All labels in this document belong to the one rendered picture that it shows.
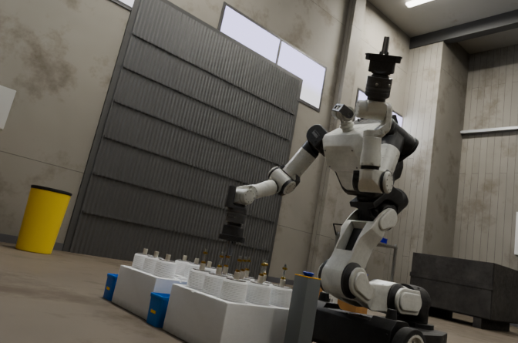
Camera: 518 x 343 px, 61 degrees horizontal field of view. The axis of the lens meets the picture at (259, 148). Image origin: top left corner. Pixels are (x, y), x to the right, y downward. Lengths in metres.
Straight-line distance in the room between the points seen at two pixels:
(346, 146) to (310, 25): 6.39
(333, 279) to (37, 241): 3.23
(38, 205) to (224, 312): 3.19
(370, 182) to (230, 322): 0.68
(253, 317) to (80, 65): 4.38
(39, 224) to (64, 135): 1.27
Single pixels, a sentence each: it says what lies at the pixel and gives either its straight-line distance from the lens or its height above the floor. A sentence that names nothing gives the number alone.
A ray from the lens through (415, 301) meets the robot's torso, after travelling 2.26.
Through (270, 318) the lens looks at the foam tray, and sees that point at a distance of 1.74.
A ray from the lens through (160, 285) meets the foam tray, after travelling 2.07.
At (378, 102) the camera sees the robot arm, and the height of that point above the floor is 0.95.
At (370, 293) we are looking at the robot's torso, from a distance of 1.95.
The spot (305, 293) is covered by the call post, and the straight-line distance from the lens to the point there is 1.66.
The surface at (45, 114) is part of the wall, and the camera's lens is 5.39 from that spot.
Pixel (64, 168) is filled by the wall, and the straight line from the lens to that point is 5.40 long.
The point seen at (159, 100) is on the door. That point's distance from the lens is 5.89.
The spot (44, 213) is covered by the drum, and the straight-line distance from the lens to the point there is 4.55.
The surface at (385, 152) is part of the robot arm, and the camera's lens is 1.73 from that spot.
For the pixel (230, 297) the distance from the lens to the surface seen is 1.66.
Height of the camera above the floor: 0.35
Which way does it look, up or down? 13 degrees up
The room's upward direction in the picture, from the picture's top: 11 degrees clockwise
